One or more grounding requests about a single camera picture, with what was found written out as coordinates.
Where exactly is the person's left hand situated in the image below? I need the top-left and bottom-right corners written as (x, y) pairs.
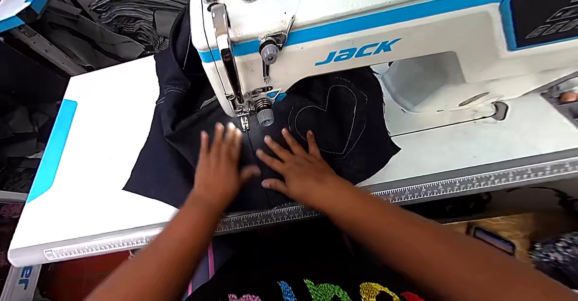
top-left (194, 122), bottom-right (261, 212)

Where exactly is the person's right hand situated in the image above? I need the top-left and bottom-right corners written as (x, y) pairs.
top-left (256, 128), bottom-right (346, 212)

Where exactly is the dark navy denim fabric piece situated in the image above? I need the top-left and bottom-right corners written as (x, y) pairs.
top-left (123, 5), bottom-right (402, 213)

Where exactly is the person's right forearm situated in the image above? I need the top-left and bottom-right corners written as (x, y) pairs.
top-left (319, 178), bottom-right (578, 301)

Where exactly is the person's left forearm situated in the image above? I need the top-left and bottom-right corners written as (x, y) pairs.
top-left (86, 195), bottom-right (223, 301)

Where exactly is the person's body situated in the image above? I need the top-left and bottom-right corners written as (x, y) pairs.
top-left (186, 247), bottom-right (425, 301)

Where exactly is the white sewing table with ruler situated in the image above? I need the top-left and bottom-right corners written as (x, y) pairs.
top-left (8, 55), bottom-right (578, 268)

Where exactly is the white blue sewing machine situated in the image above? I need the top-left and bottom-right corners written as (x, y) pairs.
top-left (190, 0), bottom-right (578, 127)

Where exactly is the stack of gray fabric pieces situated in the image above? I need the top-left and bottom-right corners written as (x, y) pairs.
top-left (89, 0), bottom-right (192, 51)

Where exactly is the pile of dark cloth scraps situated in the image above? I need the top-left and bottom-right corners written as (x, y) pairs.
top-left (0, 93), bottom-right (59, 193)

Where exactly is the metal rack with blue edge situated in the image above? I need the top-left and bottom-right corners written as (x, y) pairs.
top-left (0, 0), bottom-right (87, 77)

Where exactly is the smartphone with dark screen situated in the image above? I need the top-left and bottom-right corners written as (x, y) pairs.
top-left (472, 225), bottom-right (516, 256)

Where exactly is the white metal table leg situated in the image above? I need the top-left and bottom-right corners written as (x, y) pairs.
top-left (2, 264), bottom-right (42, 301)

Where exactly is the brown paper sheet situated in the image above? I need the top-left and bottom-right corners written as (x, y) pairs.
top-left (445, 212), bottom-right (578, 265)

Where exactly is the black white speckled fabric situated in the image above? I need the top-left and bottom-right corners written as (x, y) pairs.
top-left (529, 232), bottom-right (578, 288)

